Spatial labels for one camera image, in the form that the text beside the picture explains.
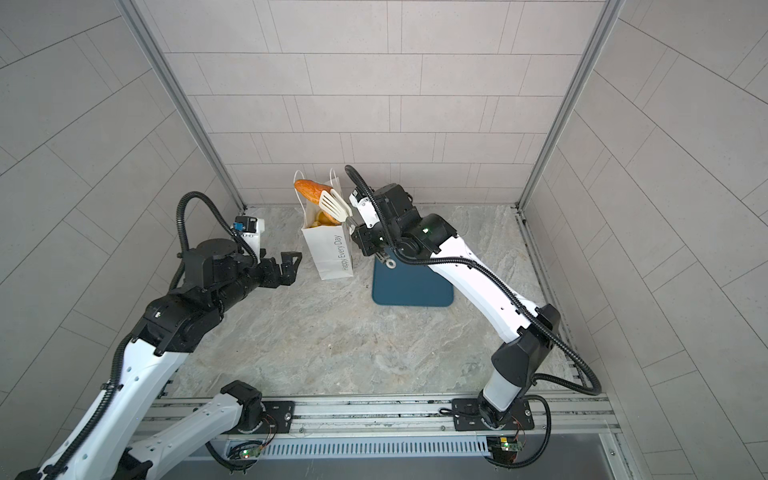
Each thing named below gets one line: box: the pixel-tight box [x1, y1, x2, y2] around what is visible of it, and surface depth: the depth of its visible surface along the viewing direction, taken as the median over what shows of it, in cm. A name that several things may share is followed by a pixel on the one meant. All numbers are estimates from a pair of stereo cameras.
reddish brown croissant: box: [294, 179, 333, 205], surface depth 71 cm
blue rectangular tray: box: [372, 255, 454, 307], surface depth 93 cm
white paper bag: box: [301, 200, 354, 281], surface depth 85 cm
